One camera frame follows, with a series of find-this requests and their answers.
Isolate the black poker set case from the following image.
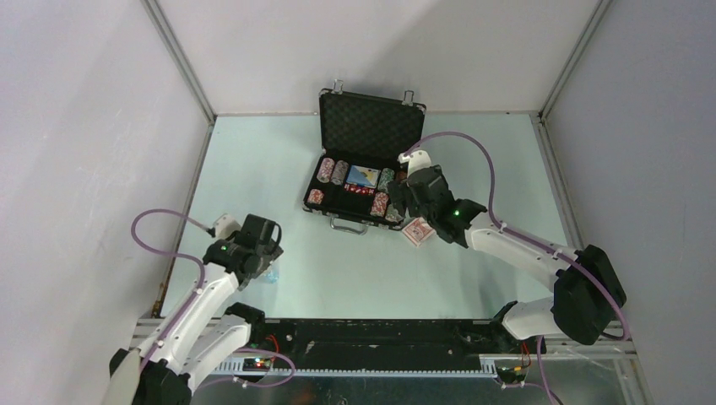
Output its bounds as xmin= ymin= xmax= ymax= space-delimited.
xmin=301 ymin=81 xmax=426 ymax=235

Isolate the red playing card deck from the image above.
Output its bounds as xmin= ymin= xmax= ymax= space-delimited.
xmin=401 ymin=218 xmax=436 ymax=247

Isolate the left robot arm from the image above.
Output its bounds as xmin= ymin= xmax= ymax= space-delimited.
xmin=102 ymin=212 xmax=283 ymax=404

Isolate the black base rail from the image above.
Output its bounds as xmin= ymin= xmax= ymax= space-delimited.
xmin=249 ymin=318 xmax=546 ymax=372

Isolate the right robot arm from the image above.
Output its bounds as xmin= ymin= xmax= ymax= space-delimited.
xmin=388 ymin=165 xmax=627 ymax=353

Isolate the red white chip stack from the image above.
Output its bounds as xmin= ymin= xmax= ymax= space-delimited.
xmin=306 ymin=188 xmax=325 ymax=205
xmin=370 ymin=192 xmax=389 ymax=217

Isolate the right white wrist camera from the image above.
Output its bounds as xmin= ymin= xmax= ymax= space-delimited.
xmin=398 ymin=149 xmax=432 ymax=177

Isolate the pink white chip stack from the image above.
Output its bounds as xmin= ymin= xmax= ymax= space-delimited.
xmin=316 ymin=157 xmax=335 ymax=183

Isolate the row of red dice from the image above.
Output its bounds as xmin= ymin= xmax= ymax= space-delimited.
xmin=344 ymin=184 xmax=375 ymax=196

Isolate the white green chip stack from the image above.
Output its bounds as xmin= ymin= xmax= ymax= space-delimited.
xmin=385 ymin=204 xmax=403 ymax=223

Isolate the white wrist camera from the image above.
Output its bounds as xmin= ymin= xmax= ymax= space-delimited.
xmin=209 ymin=213 xmax=241 ymax=240
xmin=398 ymin=149 xmax=432 ymax=177

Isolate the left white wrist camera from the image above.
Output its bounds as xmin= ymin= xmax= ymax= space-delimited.
xmin=209 ymin=213 xmax=241 ymax=240

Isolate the blue playing card box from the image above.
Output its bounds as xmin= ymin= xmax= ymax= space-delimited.
xmin=345 ymin=165 xmax=381 ymax=189

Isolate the white ten chip stack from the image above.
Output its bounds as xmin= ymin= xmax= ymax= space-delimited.
xmin=263 ymin=268 xmax=279 ymax=284

